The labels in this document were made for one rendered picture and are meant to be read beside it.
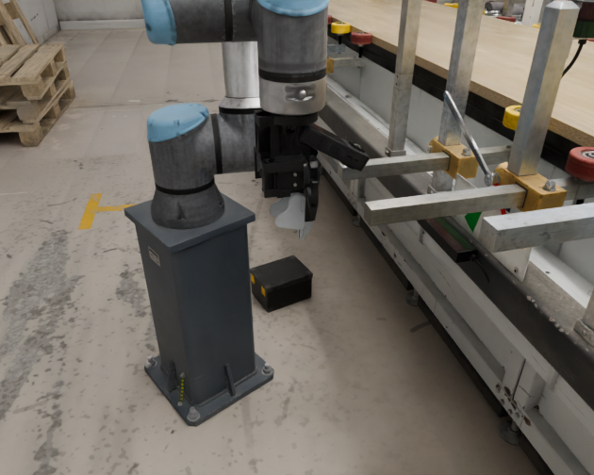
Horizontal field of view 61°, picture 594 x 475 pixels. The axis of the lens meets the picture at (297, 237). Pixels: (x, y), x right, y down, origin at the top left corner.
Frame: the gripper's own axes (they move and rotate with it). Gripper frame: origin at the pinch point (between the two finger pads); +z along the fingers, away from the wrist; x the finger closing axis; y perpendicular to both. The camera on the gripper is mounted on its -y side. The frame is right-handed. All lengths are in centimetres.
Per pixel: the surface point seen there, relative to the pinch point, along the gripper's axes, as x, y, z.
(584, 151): -1, -51, -8
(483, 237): 24.7, -13.7, -11.3
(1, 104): -296, 119, 55
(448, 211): 2.1, -24.0, -1.3
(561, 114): -21, -63, -7
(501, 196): 2.3, -33.5, -2.9
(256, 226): -145, -18, 83
